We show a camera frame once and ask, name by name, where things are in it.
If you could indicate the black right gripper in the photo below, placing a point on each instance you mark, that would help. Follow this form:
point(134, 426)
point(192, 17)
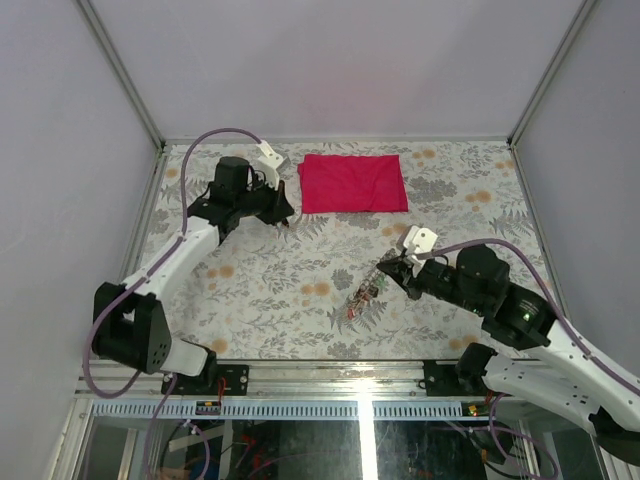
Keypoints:
point(402, 274)

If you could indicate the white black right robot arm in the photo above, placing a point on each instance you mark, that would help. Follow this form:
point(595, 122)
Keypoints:
point(595, 393)

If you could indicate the grey disc with key rings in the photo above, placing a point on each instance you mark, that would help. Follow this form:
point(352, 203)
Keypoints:
point(369, 289)

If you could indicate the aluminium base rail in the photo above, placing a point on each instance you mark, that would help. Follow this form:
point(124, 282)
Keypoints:
point(308, 379)

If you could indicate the red folded cloth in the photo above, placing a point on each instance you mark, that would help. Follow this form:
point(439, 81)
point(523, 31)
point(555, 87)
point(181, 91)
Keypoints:
point(352, 184)

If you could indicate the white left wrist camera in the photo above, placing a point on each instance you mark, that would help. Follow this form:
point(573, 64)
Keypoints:
point(269, 162)

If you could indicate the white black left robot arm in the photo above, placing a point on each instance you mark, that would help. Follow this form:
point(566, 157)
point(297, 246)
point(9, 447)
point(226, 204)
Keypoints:
point(129, 317)

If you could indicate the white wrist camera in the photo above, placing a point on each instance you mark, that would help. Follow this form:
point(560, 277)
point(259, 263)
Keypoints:
point(269, 162)
point(416, 244)

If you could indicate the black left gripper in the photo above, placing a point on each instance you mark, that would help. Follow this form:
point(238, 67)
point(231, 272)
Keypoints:
point(280, 206)

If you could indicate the white slotted cable duct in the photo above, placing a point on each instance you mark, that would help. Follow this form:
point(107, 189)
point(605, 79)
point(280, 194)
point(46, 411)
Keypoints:
point(244, 409)

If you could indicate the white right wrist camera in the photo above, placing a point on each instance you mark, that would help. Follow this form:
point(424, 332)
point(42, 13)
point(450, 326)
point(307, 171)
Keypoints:
point(416, 244)

